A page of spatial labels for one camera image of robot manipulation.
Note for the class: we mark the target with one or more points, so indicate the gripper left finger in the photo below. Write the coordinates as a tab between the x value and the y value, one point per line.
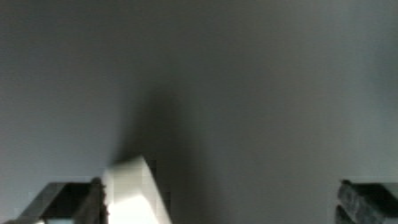
67	204

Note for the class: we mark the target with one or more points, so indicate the white table leg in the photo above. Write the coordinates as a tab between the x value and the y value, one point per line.
133	199

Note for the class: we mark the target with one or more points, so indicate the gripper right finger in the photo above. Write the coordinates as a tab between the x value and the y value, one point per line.
367	203

